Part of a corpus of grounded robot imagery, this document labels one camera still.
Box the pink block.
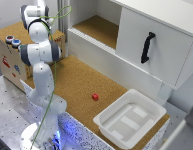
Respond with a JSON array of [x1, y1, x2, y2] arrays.
[[91, 93, 100, 102]]

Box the white cabinet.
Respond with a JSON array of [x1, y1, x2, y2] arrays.
[[66, 0, 193, 108]]

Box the white sliding door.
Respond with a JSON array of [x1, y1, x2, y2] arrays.
[[114, 6, 193, 90]]

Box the white plastic box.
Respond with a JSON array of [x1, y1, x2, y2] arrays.
[[92, 88, 168, 150]]

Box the blue button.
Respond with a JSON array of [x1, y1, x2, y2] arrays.
[[11, 38, 22, 48]]

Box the wooden drawer box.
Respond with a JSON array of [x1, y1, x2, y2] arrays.
[[0, 21, 67, 92]]

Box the red button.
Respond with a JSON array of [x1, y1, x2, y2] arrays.
[[5, 34, 15, 43]]

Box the green cable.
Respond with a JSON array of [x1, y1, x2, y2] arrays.
[[29, 5, 73, 149]]

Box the black door handle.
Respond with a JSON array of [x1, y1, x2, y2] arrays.
[[140, 31, 157, 65]]

